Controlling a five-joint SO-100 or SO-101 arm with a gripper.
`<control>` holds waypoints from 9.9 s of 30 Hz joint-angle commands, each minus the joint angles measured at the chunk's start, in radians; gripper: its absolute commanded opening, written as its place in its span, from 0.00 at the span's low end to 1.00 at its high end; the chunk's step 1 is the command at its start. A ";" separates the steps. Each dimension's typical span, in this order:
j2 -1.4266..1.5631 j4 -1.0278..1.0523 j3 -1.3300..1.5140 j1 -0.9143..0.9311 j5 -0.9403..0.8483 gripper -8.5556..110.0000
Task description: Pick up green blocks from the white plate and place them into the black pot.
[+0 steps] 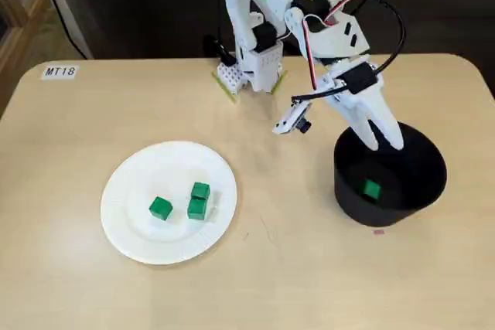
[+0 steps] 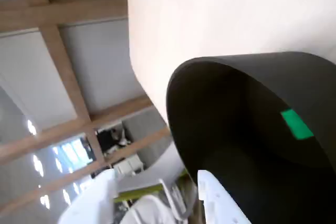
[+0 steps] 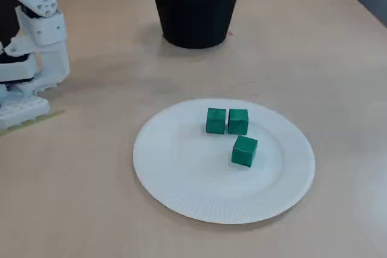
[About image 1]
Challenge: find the thick black camera cable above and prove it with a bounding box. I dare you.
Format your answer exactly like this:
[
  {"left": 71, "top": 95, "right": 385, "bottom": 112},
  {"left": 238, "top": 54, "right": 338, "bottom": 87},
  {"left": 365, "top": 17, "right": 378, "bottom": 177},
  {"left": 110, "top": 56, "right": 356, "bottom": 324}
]
[{"left": 241, "top": 0, "right": 407, "bottom": 104}]

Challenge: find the dark background panel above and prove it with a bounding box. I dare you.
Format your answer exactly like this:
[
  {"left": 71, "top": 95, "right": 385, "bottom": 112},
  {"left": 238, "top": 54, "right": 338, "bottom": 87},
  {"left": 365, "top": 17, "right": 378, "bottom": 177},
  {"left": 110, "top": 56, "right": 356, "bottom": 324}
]
[{"left": 48, "top": 0, "right": 495, "bottom": 61}]

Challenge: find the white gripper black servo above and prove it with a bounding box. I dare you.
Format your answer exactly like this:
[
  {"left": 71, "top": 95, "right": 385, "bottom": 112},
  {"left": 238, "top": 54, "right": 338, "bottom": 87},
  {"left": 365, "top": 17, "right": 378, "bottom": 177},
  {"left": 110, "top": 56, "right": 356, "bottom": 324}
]
[{"left": 317, "top": 55, "right": 405, "bottom": 152}]

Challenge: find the red white servo wire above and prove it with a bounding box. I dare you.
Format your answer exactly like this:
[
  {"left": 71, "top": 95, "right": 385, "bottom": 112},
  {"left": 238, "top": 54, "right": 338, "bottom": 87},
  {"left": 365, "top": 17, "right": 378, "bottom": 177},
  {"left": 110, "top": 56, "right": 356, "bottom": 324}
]
[{"left": 303, "top": 0, "right": 357, "bottom": 90}]

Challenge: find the wooden shelf frame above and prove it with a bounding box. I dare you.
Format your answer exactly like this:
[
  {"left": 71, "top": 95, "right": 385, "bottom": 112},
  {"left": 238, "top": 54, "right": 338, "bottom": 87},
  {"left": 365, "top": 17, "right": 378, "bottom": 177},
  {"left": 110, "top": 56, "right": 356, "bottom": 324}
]
[{"left": 0, "top": 0, "right": 53, "bottom": 118}]

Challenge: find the black pot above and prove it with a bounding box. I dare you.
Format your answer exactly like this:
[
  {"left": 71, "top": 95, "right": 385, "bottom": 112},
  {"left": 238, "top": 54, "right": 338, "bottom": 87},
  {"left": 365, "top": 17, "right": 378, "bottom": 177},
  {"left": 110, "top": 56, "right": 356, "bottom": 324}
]
[{"left": 333, "top": 120, "right": 449, "bottom": 228}]

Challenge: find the black table clamp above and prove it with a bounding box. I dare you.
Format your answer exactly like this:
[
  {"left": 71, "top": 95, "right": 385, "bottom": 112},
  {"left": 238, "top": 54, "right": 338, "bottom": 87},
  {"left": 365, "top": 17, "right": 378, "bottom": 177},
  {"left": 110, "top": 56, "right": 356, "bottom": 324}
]
[{"left": 203, "top": 34, "right": 237, "bottom": 68}]

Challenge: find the white MT18 label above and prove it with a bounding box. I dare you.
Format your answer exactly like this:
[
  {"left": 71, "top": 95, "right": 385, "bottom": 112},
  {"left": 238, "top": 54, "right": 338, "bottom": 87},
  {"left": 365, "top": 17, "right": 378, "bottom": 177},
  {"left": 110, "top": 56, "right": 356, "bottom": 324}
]
[{"left": 41, "top": 65, "right": 80, "bottom": 80}]

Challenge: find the white paper plate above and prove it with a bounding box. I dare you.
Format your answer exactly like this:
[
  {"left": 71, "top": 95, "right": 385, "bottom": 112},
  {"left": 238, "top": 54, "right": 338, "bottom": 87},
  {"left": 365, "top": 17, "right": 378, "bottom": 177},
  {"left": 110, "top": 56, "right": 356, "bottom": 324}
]
[{"left": 100, "top": 140, "right": 238, "bottom": 266}]

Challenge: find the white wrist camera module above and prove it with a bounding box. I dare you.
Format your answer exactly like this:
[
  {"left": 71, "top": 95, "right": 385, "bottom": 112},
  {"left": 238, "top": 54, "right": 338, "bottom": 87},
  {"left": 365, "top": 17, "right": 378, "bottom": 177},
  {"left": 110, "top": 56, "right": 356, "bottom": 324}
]
[{"left": 272, "top": 97, "right": 313, "bottom": 136}]

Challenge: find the green block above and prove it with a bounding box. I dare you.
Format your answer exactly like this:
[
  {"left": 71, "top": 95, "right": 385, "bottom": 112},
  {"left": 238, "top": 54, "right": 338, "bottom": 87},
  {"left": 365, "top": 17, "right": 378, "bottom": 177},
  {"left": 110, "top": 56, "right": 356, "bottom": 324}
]
[
  {"left": 186, "top": 197, "right": 209, "bottom": 220},
  {"left": 148, "top": 196, "right": 174, "bottom": 222},
  {"left": 362, "top": 179, "right": 383, "bottom": 199},
  {"left": 190, "top": 182, "right": 212, "bottom": 200}
]

